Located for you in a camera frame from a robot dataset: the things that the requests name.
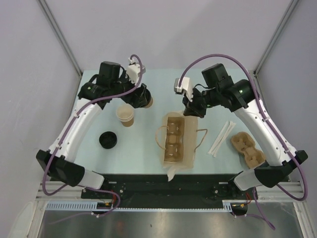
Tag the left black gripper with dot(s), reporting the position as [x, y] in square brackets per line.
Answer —
[135, 100]

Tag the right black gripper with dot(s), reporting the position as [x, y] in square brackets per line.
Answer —
[191, 108]

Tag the brown paper coffee cup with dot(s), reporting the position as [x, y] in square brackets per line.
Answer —
[150, 103]

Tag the stack of brown paper cups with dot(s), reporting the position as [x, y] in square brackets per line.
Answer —
[125, 114]

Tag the brown paper takeout bag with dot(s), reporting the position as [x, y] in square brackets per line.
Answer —
[192, 139]

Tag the brown pulp cup carrier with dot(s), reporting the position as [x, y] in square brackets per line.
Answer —
[174, 149]

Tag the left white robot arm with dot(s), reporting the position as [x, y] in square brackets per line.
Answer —
[112, 81]

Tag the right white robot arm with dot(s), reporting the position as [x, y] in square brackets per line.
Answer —
[281, 157]

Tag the white wrapped straw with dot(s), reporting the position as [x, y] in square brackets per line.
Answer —
[221, 143]
[219, 138]

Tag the stack of black lids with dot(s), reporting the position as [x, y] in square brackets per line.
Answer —
[108, 139]

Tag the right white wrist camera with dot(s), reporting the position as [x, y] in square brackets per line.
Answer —
[185, 88]

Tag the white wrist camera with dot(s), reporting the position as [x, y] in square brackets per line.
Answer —
[134, 71]
[185, 88]

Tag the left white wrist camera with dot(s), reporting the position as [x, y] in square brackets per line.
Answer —
[134, 71]

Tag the left aluminium frame post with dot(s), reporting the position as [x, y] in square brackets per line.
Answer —
[48, 13]

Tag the aluminium frame post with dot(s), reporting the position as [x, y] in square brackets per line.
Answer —
[48, 13]
[277, 34]

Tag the right aluminium frame post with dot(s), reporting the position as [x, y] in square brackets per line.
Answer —
[277, 34]

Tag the white slotted cable duct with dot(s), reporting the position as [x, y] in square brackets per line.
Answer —
[78, 206]

